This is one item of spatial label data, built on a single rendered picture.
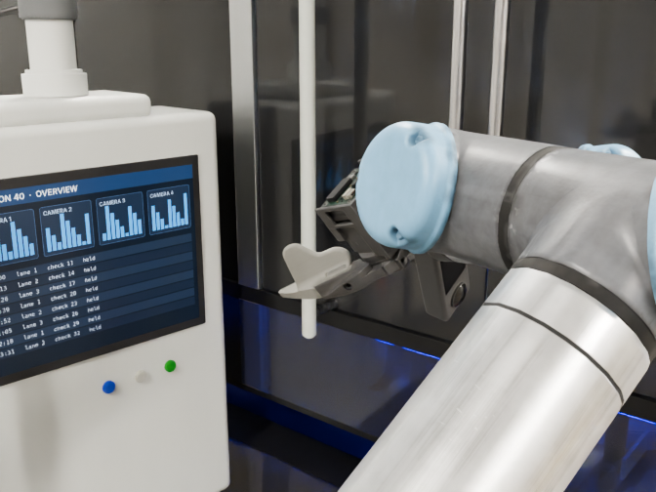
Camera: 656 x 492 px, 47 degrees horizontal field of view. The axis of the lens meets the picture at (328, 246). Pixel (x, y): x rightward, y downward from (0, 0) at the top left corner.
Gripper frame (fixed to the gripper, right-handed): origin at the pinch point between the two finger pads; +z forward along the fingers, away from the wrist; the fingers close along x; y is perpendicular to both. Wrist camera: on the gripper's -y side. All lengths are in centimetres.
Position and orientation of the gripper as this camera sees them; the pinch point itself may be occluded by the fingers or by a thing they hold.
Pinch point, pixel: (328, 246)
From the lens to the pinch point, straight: 77.0
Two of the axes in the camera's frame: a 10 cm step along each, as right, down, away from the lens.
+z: -5.8, 0.4, 8.2
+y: -5.8, -7.2, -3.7
